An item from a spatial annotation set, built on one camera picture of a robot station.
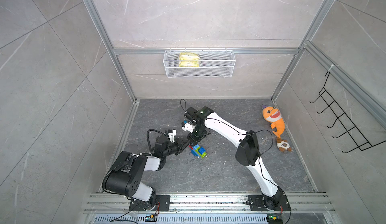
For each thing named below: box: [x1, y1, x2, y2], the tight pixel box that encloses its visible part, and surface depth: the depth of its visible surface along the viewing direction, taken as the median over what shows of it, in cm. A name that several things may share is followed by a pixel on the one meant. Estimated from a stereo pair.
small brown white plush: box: [275, 138, 293, 153], surface depth 93 cm
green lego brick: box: [195, 146, 208, 159], surface depth 85 cm
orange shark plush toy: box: [261, 104, 286, 139], surface depth 103 cm
